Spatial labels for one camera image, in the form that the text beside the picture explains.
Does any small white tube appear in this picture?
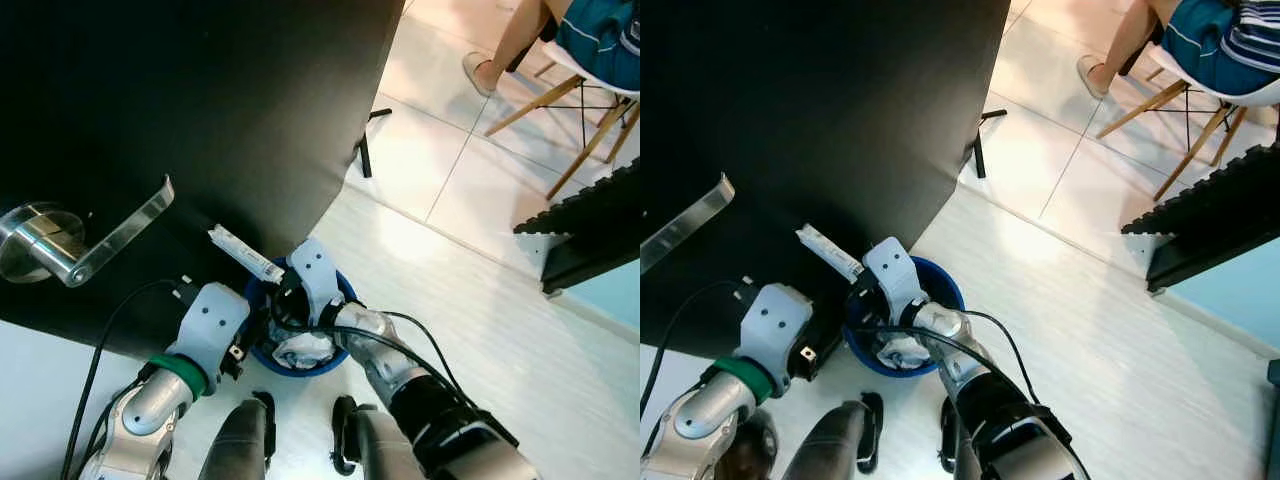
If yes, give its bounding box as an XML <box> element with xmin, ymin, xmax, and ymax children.
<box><xmin>795</xmin><ymin>224</ymin><xmax>866</xmax><ymax>283</ymax></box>
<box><xmin>207</xmin><ymin>226</ymin><xmax>286</xmax><ymax>286</ymax></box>

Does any black foam puzzle mat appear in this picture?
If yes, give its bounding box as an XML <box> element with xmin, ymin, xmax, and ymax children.
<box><xmin>1122</xmin><ymin>145</ymin><xmax>1280</xmax><ymax>293</ymax></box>
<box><xmin>513</xmin><ymin>160</ymin><xmax>641</xmax><ymax>296</ymax></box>

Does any white crumpled paper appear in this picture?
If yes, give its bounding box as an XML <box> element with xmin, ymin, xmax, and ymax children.
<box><xmin>878</xmin><ymin>335</ymin><xmax>936</xmax><ymax>371</ymax></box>
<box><xmin>270</xmin><ymin>335</ymin><xmax>336</xmax><ymax>367</ymax></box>

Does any grey right robot leg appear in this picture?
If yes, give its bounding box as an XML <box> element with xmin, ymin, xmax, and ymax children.
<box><xmin>332</xmin><ymin>395</ymin><xmax>426</xmax><ymax>480</ymax></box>
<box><xmin>938</xmin><ymin>395</ymin><xmax>986</xmax><ymax>480</ymax></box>

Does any black door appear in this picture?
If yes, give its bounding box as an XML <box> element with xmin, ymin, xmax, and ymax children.
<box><xmin>0</xmin><ymin>0</ymin><xmax>406</xmax><ymax>361</ymax></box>
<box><xmin>640</xmin><ymin>0</ymin><xmax>1011</xmax><ymax>361</ymax></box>

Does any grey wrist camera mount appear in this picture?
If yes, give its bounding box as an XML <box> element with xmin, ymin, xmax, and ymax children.
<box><xmin>738</xmin><ymin>283</ymin><xmax>816</xmax><ymax>386</ymax></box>
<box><xmin>165</xmin><ymin>283</ymin><xmax>251</xmax><ymax>376</ymax></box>
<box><xmin>288</xmin><ymin>238</ymin><xmax>346</xmax><ymax>326</ymax></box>
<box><xmin>863</xmin><ymin>237</ymin><xmax>926</xmax><ymax>326</ymax></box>

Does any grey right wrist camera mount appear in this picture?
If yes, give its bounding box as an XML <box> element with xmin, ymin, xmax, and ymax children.
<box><xmin>288</xmin><ymin>238</ymin><xmax>346</xmax><ymax>326</ymax></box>
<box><xmin>863</xmin><ymin>237</ymin><xmax>926</xmax><ymax>326</ymax></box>

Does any seated person in teal shorts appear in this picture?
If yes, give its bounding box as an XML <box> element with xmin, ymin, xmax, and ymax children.
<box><xmin>462</xmin><ymin>0</ymin><xmax>641</xmax><ymax>98</ymax></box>
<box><xmin>1075</xmin><ymin>0</ymin><xmax>1280</xmax><ymax>98</ymax></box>

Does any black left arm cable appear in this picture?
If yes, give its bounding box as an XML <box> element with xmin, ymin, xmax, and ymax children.
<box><xmin>60</xmin><ymin>277</ymin><xmax>198</xmax><ymax>480</ymax></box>
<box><xmin>640</xmin><ymin>277</ymin><xmax>759</xmax><ymax>421</ymax></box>

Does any silver door lever handle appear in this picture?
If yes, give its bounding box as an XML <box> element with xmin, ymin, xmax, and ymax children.
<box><xmin>0</xmin><ymin>175</ymin><xmax>176</xmax><ymax>289</ymax></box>
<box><xmin>640</xmin><ymin>173</ymin><xmax>736</xmax><ymax>276</ymax></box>

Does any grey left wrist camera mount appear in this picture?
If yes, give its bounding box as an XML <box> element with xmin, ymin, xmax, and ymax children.
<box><xmin>165</xmin><ymin>283</ymin><xmax>251</xmax><ymax>376</ymax></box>
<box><xmin>738</xmin><ymin>283</ymin><xmax>816</xmax><ymax>386</ymax></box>

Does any white chair with wooden legs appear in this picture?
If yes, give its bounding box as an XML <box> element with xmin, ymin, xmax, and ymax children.
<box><xmin>485</xmin><ymin>40</ymin><xmax>641</xmax><ymax>201</ymax></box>
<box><xmin>1095</xmin><ymin>45</ymin><xmax>1280</xmax><ymax>203</ymax></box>

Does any blue waste bin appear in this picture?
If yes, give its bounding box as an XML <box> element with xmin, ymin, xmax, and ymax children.
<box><xmin>843</xmin><ymin>255</ymin><xmax>966</xmax><ymax>379</ymax></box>
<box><xmin>243</xmin><ymin>258</ymin><xmax>359</xmax><ymax>378</ymax></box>

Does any black door stop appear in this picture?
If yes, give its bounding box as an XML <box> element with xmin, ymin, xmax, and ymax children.
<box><xmin>968</xmin><ymin>108</ymin><xmax>1009</xmax><ymax>181</ymax></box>
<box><xmin>355</xmin><ymin>107</ymin><xmax>394</xmax><ymax>179</ymax></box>

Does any grey left robot leg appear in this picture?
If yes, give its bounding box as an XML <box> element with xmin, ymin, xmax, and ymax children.
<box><xmin>198</xmin><ymin>390</ymin><xmax>278</xmax><ymax>480</ymax></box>
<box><xmin>780</xmin><ymin>392</ymin><xmax>883</xmax><ymax>480</ymax></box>

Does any grey robot leg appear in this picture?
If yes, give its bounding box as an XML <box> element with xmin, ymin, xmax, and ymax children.
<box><xmin>780</xmin><ymin>392</ymin><xmax>883</xmax><ymax>480</ymax></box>
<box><xmin>332</xmin><ymin>395</ymin><xmax>426</xmax><ymax>480</ymax></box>
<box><xmin>938</xmin><ymin>395</ymin><xmax>986</xmax><ymax>480</ymax></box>
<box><xmin>198</xmin><ymin>390</ymin><xmax>278</xmax><ymax>480</ymax></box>

